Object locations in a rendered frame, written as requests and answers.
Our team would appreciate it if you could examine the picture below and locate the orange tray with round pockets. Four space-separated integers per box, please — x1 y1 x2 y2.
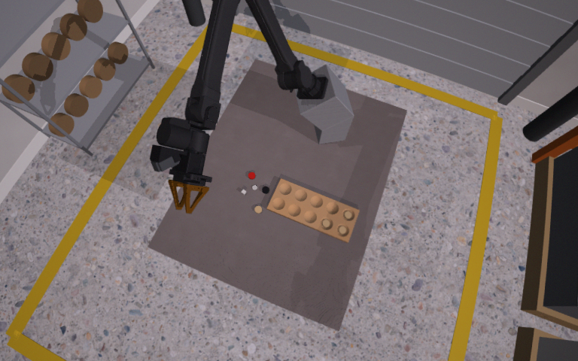
266 178 360 243

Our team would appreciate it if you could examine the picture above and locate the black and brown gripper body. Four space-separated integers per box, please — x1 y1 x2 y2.
169 153 212 187

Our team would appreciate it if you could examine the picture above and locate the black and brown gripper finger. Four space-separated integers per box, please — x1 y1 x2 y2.
169 180 184 210
183 184 209 214

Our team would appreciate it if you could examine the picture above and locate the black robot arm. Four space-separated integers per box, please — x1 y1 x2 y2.
150 0 328 174

